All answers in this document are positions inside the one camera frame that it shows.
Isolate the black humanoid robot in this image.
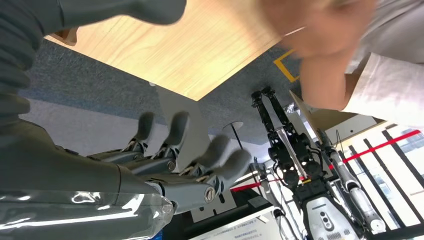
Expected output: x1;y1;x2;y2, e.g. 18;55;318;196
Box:
250;86;388;240

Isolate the grey kiosk pillar with base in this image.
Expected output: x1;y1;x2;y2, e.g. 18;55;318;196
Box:
149;82;239;223

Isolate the white printed sign board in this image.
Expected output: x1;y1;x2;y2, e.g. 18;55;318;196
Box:
190;206;282;240

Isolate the round stanchion base with pole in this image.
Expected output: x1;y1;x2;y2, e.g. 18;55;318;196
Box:
222;120;245;150

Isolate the person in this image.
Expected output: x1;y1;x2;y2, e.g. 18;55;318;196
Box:
261;0;424;128

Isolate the brown cardboard card tray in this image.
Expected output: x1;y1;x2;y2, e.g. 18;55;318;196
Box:
52;27;79;47

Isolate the white counter with wooden panel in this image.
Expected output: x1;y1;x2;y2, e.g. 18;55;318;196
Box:
289;90;387;145

